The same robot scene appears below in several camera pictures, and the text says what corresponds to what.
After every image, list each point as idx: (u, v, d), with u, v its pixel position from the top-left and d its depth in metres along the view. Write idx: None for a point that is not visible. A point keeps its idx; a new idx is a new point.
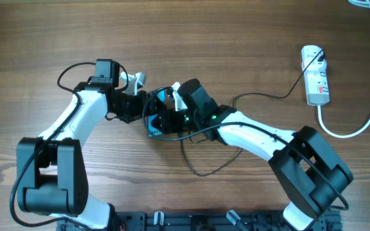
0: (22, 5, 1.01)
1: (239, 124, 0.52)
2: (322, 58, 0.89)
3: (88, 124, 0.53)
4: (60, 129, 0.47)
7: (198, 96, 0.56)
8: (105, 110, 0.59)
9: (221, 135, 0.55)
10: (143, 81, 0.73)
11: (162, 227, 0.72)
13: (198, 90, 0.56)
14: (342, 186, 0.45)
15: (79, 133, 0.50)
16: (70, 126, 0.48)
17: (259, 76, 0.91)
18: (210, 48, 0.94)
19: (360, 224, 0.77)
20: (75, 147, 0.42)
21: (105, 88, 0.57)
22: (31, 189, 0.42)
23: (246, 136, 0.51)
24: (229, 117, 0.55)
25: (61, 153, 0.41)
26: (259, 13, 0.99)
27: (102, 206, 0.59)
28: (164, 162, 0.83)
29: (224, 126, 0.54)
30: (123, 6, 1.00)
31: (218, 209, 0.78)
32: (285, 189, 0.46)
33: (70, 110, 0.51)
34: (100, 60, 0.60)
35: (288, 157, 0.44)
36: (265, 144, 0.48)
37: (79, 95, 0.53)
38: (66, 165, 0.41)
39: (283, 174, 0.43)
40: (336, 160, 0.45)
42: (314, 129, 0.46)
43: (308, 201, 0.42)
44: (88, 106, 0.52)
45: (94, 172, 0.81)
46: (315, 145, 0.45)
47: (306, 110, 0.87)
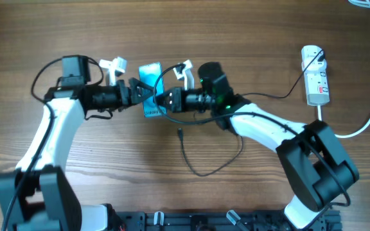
0: (22, 4, 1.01)
1: (252, 114, 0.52)
2: (322, 58, 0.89)
3: (67, 136, 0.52)
4: (37, 156, 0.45)
7: (220, 85, 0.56)
8: (83, 113, 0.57)
9: (234, 124, 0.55)
10: (124, 67, 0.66)
11: (162, 227, 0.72)
13: (221, 77, 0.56)
14: (347, 183, 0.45)
15: (60, 151, 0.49)
16: (47, 147, 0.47)
17: (259, 77, 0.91)
18: (210, 48, 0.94)
19: (360, 224, 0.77)
20: (56, 174, 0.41)
21: (77, 93, 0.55)
22: (22, 224, 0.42)
23: (258, 126, 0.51)
24: (243, 106, 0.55)
25: (45, 185, 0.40)
26: (259, 13, 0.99)
27: (98, 210, 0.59)
28: (163, 162, 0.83)
29: (237, 116, 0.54)
30: (122, 6, 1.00)
31: (218, 209, 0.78)
32: (290, 180, 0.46)
33: (44, 127, 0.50)
34: (67, 58, 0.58)
35: (297, 146, 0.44)
36: (275, 133, 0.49)
37: (52, 108, 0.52)
38: (52, 192, 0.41)
39: (289, 162, 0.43)
40: (343, 156, 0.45)
42: (325, 124, 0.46)
43: (311, 192, 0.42)
44: (62, 119, 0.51)
45: (94, 172, 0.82)
46: (324, 138, 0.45)
47: (306, 110, 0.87)
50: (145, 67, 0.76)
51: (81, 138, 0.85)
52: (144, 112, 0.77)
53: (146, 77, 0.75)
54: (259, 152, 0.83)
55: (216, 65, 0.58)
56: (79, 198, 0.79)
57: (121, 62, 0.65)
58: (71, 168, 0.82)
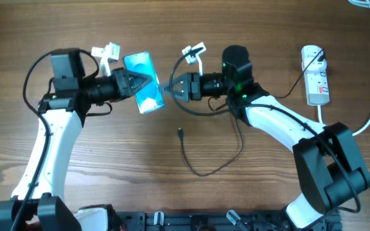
0: (22, 4, 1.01)
1: (270, 108, 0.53)
2: (322, 58, 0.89)
3: (65, 153, 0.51)
4: (34, 184, 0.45)
7: (243, 71, 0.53)
8: (80, 123, 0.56)
9: (248, 115, 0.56)
10: (117, 54, 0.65)
11: (162, 227, 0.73)
13: (246, 65, 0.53)
14: (360, 188, 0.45)
15: (58, 171, 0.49)
16: (44, 172, 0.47)
17: (259, 76, 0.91)
18: (210, 47, 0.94)
19: (359, 224, 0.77)
20: (54, 204, 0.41)
21: (73, 103, 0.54)
22: None
23: (274, 120, 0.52)
24: (259, 98, 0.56)
25: (42, 213, 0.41)
26: (259, 13, 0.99)
27: (99, 212, 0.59)
28: (164, 162, 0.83)
29: (253, 108, 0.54)
30: (123, 6, 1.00)
31: (218, 209, 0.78)
32: (300, 178, 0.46)
33: (40, 147, 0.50)
34: (55, 58, 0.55)
35: (314, 147, 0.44)
36: (293, 130, 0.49)
37: (47, 124, 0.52)
38: (50, 221, 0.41)
39: (305, 162, 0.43)
40: (359, 162, 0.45)
42: (345, 127, 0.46)
43: (321, 193, 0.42)
44: (58, 136, 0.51)
45: (94, 172, 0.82)
46: (343, 141, 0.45)
47: (306, 110, 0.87)
50: (133, 58, 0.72)
51: (82, 139, 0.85)
52: (139, 106, 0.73)
53: (135, 68, 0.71)
54: (258, 152, 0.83)
55: (244, 51, 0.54)
56: (78, 198, 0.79)
57: (115, 49, 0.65)
58: (71, 168, 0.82)
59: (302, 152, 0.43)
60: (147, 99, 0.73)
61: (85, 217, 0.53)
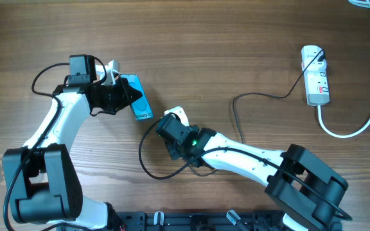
0: (22, 4, 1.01)
1: (224, 149, 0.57)
2: (322, 58, 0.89)
3: (72, 126, 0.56)
4: (44, 136, 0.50)
7: (171, 128, 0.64)
8: (88, 109, 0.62)
9: (207, 161, 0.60)
10: (117, 68, 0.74)
11: (162, 227, 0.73)
13: (167, 121, 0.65)
14: (339, 196, 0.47)
15: (65, 136, 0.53)
16: (54, 131, 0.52)
17: (259, 76, 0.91)
18: (209, 48, 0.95)
19: (359, 224, 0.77)
20: (61, 151, 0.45)
21: (84, 89, 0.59)
22: (24, 200, 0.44)
23: (232, 160, 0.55)
24: (209, 141, 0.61)
25: (49, 159, 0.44)
26: (259, 13, 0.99)
27: (99, 206, 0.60)
28: (163, 162, 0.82)
29: (208, 154, 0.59)
30: (122, 6, 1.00)
31: (218, 209, 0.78)
32: (285, 211, 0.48)
33: (52, 114, 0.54)
34: (74, 58, 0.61)
35: (284, 183, 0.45)
36: (256, 169, 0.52)
37: (59, 99, 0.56)
38: (55, 167, 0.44)
39: (282, 201, 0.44)
40: (329, 173, 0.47)
42: (301, 147, 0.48)
43: (311, 220, 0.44)
44: (69, 109, 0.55)
45: (94, 172, 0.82)
46: (306, 163, 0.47)
47: (306, 110, 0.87)
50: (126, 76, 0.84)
51: (82, 139, 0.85)
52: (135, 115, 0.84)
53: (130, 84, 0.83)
54: None
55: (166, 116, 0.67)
56: None
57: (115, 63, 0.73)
58: None
59: (275, 193, 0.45)
60: (141, 108, 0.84)
61: (87, 199, 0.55)
